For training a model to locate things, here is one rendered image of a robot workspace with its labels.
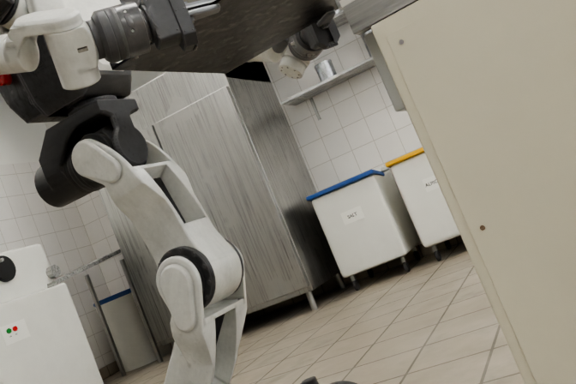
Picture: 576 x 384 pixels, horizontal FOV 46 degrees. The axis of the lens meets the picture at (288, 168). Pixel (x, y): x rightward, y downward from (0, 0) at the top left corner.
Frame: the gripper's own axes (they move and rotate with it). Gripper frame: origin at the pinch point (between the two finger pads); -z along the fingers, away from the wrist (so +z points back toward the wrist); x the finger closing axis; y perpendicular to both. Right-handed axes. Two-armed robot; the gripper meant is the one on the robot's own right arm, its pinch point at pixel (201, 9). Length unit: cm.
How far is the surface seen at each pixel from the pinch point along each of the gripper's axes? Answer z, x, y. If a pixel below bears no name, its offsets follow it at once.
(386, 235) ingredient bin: -156, -68, 336
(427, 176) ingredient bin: -189, -41, 308
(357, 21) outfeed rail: -19.5, -14.2, -12.9
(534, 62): -34, -32, -29
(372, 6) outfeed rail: -21.9, -13.3, -15.3
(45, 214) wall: 59, 60, 543
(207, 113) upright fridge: -77, 63, 367
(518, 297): -23, -63, -18
